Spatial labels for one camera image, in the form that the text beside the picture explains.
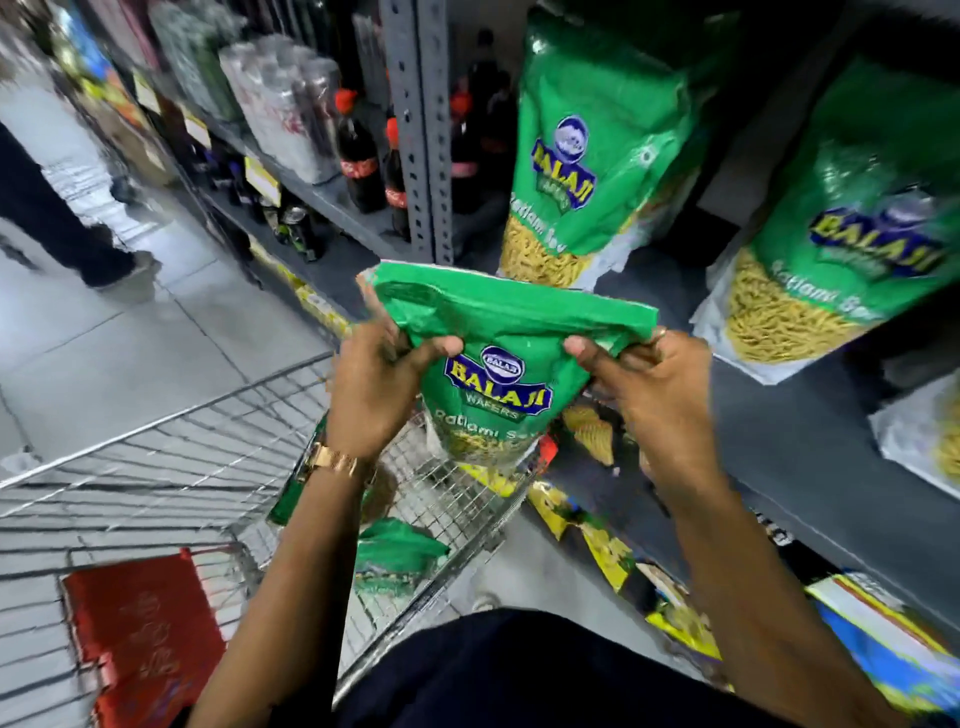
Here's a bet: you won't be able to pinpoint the wire shopping cart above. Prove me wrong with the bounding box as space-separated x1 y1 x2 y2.
0 351 543 728

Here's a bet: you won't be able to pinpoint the red capped cola bottle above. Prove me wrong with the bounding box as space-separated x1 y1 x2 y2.
383 115 413 243
333 87 388 216
449 90 483 216

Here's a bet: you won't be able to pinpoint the person's right hand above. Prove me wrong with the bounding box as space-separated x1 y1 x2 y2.
563 327 726 496

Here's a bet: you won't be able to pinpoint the grey perforated shelf upright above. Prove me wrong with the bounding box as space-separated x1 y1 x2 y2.
378 0 456 266

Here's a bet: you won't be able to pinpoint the person's left hand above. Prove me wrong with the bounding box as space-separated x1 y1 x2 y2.
325 270 465 463

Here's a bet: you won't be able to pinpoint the gold wrist watch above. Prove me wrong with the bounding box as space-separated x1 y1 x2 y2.
296 441 378 486

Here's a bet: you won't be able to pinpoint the shrink-wrapped pack of cans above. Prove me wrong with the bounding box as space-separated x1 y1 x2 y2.
218 33 343 186

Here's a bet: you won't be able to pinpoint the dark drink can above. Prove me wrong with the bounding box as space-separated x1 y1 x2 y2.
280 202 328 263

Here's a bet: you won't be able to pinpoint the red cart seat flap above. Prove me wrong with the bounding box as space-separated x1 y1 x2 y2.
60 547 228 728

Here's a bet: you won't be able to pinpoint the blue and yellow packet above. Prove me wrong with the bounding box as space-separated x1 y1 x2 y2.
805 573 960 717

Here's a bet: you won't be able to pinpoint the person's dark clothing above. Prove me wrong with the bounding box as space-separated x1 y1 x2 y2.
266 607 800 728

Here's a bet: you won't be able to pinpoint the grey metal shelf board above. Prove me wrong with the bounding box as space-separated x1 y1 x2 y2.
456 243 960 635

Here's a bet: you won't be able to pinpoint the yellow price label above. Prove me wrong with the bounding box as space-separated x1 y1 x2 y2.
179 104 213 150
243 154 283 209
132 68 162 116

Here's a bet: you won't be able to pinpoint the person's right forearm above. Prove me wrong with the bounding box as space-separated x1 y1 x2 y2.
649 463 910 728

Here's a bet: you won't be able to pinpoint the green snack packet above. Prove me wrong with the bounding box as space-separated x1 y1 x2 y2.
498 6 723 293
353 516 452 599
366 259 660 472
267 414 333 528
867 370 960 503
689 55 960 387

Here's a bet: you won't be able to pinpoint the shrink-wrapped pack green bottles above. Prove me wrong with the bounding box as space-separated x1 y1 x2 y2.
147 0 246 123

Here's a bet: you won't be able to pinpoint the dark capped drink bottle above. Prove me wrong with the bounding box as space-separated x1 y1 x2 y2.
468 27 520 198

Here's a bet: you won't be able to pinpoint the person's left forearm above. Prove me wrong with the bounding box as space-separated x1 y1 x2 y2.
186 459 376 728

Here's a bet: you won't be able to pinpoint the yellow snack packet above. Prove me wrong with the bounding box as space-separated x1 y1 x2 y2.
525 480 595 543
643 562 724 663
580 520 637 595
561 403 618 468

